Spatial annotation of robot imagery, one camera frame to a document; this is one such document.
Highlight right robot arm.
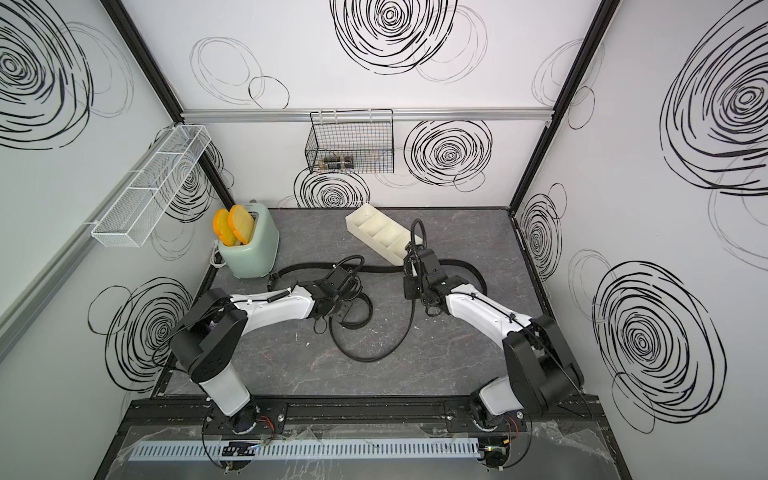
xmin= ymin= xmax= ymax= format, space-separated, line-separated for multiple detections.
xmin=404 ymin=243 xmax=584 ymax=429

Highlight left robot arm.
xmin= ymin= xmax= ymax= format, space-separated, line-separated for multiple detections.
xmin=170 ymin=265 xmax=359 ymax=418

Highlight cream compartment storage tray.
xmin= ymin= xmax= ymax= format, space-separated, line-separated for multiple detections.
xmin=345 ymin=204 xmax=411 ymax=266

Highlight mint green toaster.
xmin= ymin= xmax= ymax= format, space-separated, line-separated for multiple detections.
xmin=217 ymin=202 xmax=280 ymax=279

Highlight right toast slice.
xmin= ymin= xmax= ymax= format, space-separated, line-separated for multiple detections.
xmin=228 ymin=204 xmax=255 ymax=245

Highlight toast slice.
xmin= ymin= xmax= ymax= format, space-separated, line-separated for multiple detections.
xmin=212 ymin=209 xmax=238 ymax=247
xmin=228 ymin=204 xmax=255 ymax=245

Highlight left toast slice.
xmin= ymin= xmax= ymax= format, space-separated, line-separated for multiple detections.
xmin=212 ymin=209 xmax=238 ymax=247

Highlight items in wire basket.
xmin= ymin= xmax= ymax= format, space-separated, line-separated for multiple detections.
xmin=315 ymin=155 xmax=355 ymax=172

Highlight black wire wall basket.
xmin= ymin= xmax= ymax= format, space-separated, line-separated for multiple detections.
xmin=304 ymin=109 xmax=395 ymax=174

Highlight grey slotted cable duct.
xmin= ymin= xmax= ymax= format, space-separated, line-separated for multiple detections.
xmin=128 ymin=438 xmax=481 ymax=463

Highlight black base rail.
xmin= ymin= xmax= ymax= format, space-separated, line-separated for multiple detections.
xmin=119 ymin=395 xmax=605 ymax=437

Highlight white wire wall shelf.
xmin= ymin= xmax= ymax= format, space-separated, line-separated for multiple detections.
xmin=91 ymin=124 xmax=211 ymax=248

